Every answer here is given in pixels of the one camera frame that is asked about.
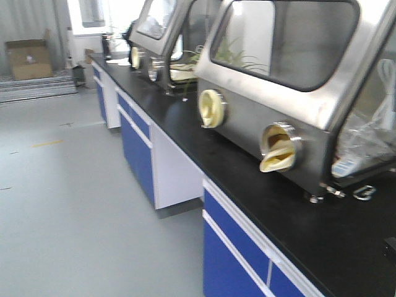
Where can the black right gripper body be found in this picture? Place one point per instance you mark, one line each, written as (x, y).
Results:
(390, 249)

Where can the blue lab bench cabinet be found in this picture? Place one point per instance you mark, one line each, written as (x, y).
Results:
(262, 237)

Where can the stainless steel glove box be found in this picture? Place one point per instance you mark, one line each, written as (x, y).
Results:
(325, 67)

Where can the yellow rubber glove port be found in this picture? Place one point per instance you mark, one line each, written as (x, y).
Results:
(212, 108)

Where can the brown cardboard box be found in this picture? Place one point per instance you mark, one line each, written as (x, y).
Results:
(30, 59)

